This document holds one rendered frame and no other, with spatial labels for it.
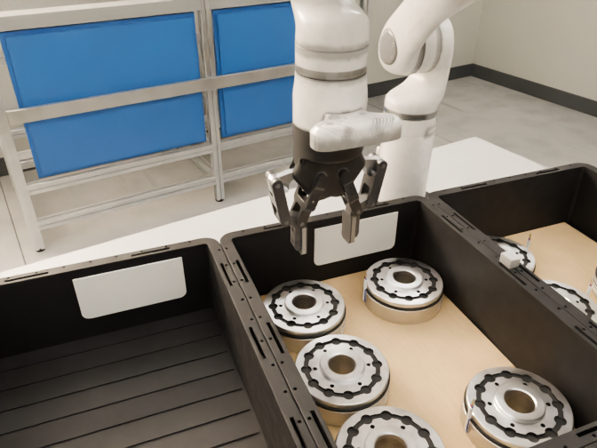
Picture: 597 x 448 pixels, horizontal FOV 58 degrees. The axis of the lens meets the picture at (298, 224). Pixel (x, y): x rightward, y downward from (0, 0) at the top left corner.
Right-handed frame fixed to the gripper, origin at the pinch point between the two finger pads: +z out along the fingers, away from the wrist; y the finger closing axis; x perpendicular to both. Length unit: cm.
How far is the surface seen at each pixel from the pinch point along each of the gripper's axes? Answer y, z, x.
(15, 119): 49, 39, -165
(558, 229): -43.8, 12.7, -4.6
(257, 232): 6.1, 2.6, -7.1
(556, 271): -35.1, 12.5, 4.0
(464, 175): -60, 26, -47
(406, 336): -8.0, 12.4, 7.4
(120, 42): 7, 18, -175
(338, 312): -0.5, 9.2, 3.6
